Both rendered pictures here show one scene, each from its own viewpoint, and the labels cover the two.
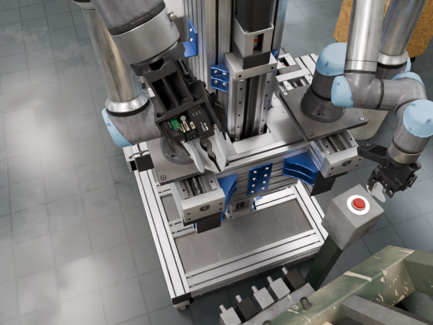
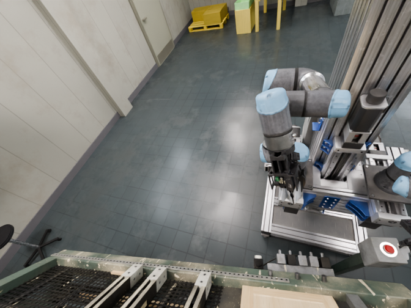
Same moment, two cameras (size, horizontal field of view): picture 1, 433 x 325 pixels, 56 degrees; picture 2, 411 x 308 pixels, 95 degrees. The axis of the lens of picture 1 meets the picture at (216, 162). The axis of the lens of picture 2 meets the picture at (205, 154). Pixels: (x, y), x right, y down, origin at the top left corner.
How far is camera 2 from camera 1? 0.13 m
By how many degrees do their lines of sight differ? 32
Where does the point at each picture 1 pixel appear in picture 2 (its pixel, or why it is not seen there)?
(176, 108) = (279, 173)
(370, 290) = (370, 299)
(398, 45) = not seen: outside the picture
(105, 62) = not seen: hidden behind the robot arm
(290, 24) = (402, 118)
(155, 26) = (282, 139)
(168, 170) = not seen: hidden behind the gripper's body
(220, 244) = (295, 219)
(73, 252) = (231, 188)
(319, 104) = (388, 182)
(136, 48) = (271, 145)
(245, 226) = (313, 218)
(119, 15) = (268, 131)
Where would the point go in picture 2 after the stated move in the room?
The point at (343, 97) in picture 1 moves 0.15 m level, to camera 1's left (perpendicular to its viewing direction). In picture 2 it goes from (400, 189) to (355, 173)
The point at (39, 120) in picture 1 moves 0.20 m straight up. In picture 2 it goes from (240, 129) to (239, 120)
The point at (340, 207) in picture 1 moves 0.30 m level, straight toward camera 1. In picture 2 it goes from (373, 244) to (323, 269)
